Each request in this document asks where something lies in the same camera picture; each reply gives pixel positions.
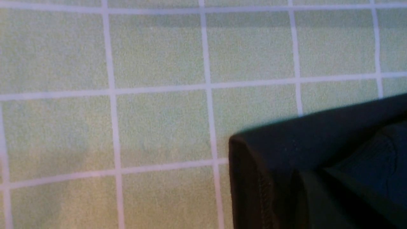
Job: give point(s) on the light green checkered tablecloth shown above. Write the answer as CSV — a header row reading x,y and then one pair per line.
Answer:
x,y
116,114

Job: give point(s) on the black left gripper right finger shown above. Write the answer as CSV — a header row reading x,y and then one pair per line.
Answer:
x,y
363,206

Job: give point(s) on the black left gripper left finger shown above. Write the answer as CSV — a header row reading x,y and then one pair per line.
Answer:
x,y
319,201

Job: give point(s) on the dark gray long-sleeve top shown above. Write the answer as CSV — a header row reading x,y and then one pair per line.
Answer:
x,y
366,142

